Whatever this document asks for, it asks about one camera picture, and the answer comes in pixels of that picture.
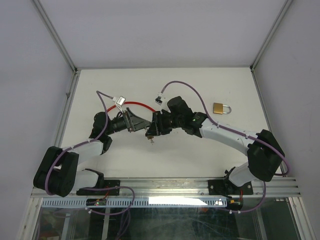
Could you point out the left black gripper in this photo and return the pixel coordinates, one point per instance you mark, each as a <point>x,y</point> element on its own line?
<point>133,122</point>

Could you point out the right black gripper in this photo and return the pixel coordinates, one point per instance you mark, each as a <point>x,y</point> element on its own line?
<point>156,127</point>

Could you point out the red cable lock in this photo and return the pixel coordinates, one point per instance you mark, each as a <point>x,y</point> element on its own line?
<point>133,103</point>

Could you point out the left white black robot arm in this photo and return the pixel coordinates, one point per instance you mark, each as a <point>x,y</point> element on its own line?
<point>58,172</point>

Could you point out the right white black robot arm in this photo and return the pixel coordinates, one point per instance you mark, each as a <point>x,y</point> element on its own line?
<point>264,154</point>

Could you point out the wide brass padlock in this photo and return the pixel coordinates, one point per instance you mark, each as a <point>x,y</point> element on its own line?
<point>221,109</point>

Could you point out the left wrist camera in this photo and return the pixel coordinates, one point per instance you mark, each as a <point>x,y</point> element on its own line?
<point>119,102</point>

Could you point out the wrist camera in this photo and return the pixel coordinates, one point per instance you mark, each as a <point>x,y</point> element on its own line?
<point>119,102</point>
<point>158,99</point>

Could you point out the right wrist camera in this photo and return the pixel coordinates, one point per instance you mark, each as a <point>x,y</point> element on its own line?
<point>158,99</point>

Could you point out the aluminium front rail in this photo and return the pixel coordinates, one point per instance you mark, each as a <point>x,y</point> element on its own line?
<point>278,187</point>

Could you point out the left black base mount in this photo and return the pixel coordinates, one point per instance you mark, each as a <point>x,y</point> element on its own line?
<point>101,189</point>

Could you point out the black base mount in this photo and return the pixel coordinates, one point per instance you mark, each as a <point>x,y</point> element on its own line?
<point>227,189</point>
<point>101,189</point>

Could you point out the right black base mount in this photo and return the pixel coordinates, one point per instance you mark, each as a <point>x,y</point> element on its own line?
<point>227,189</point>

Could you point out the grey slotted cable duct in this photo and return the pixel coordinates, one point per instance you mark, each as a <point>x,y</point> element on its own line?
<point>146,202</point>

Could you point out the left aluminium frame post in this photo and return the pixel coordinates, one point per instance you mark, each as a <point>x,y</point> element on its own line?
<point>54,34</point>

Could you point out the aluminium frame post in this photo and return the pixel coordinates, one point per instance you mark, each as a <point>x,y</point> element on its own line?
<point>54,34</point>
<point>272,31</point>

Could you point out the right aluminium frame post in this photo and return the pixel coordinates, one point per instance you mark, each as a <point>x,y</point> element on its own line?
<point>272,31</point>

